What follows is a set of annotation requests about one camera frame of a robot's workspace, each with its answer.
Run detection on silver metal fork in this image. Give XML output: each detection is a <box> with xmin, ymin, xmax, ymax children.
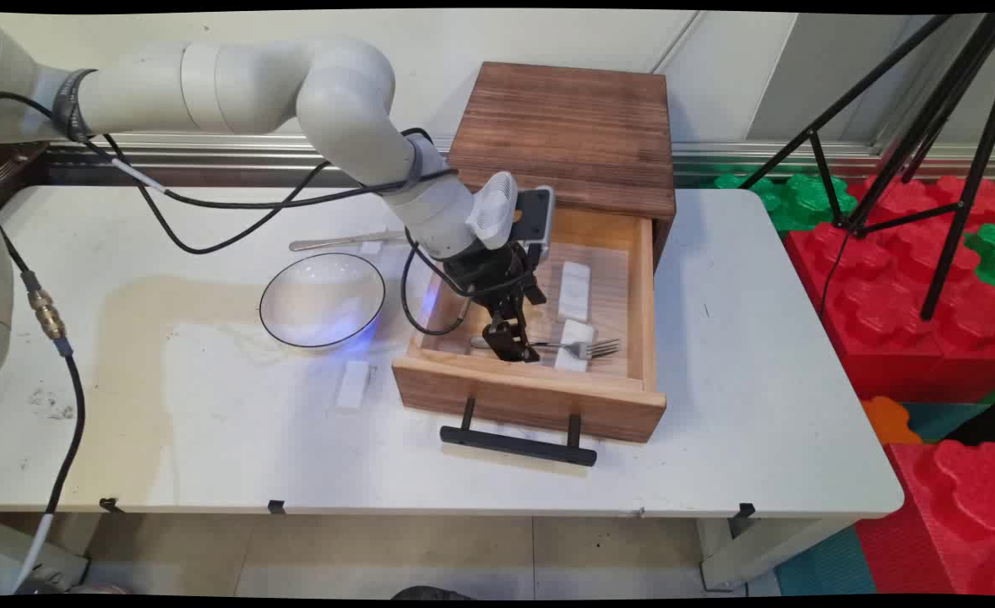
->
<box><xmin>470</xmin><ymin>335</ymin><xmax>622</xmax><ymax>360</ymax></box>

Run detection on light wooden drawer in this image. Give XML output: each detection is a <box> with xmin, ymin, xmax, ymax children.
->
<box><xmin>392</xmin><ymin>207</ymin><xmax>667</xmax><ymax>444</ymax></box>

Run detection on green foam block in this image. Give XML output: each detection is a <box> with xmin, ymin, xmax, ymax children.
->
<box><xmin>964</xmin><ymin>224</ymin><xmax>995</xmax><ymax>292</ymax></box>
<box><xmin>713</xmin><ymin>173</ymin><xmax>857</xmax><ymax>233</ymax></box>

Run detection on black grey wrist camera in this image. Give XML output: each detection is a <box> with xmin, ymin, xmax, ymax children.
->
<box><xmin>510</xmin><ymin>187</ymin><xmax>556</xmax><ymax>247</ymax></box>

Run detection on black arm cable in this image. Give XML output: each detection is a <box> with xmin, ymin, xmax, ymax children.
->
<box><xmin>0</xmin><ymin>91</ymin><xmax>475</xmax><ymax>337</ymax></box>

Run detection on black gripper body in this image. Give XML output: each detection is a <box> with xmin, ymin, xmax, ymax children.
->
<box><xmin>443</xmin><ymin>241</ymin><xmax>547</xmax><ymax>318</ymax></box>

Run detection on aluminium wall rail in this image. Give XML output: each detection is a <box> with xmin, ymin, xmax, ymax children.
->
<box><xmin>41</xmin><ymin>131</ymin><xmax>995</xmax><ymax>191</ymax></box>

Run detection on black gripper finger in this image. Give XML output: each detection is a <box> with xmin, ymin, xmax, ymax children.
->
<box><xmin>513</xmin><ymin>317</ymin><xmax>542</xmax><ymax>364</ymax></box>
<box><xmin>487</xmin><ymin>314</ymin><xmax>522</xmax><ymax>362</ymax></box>

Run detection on white table leg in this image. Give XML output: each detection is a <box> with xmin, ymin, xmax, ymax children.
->
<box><xmin>699</xmin><ymin>517</ymin><xmax>853</xmax><ymax>590</ymax></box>

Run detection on white vented round mount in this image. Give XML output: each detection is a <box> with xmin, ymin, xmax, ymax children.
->
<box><xmin>466</xmin><ymin>171</ymin><xmax>519</xmax><ymax>250</ymax></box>

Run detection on silver metal knife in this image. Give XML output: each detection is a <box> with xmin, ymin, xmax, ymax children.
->
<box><xmin>289</xmin><ymin>230</ymin><xmax>410</xmax><ymax>252</ymax></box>

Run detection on large red foam block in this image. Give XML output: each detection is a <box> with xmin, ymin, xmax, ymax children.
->
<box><xmin>783</xmin><ymin>176</ymin><xmax>995</xmax><ymax>402</ymax></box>

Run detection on orange foam piece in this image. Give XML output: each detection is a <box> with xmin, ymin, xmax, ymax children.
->
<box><xmin>861</xmin><ymin>395</ymin><xmax>922</xmax><ymax>446</ymax></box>

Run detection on white black-rimmed bowl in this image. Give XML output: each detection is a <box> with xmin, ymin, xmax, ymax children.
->
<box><xmin>258</xmin><ymin>252</ymin><xmax>388</xmax><ymax>350</ymax></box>

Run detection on dark wooden cabinet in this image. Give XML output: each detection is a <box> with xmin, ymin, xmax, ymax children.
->
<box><xmin>447</xmin><ymin>62</ymin><xmax>677</xmax><ymax>267</ymax></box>

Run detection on teal foam mat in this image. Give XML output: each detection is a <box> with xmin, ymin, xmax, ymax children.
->
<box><xmin>775</xmin><ymin>401</ymin><xmax>995</xmax><ymax>596</ymax></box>

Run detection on black tripod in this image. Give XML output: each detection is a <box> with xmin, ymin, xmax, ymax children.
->
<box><xmin>738</xmin><ymin>13</ymin><xmax>995</xmax><ymax>322</ymax></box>

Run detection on black drawer handle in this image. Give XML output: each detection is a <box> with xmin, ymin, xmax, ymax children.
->
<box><xmin>440</xmin><ymin>397</ymin><xmax>598</xmax><ymax>468</ymax></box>

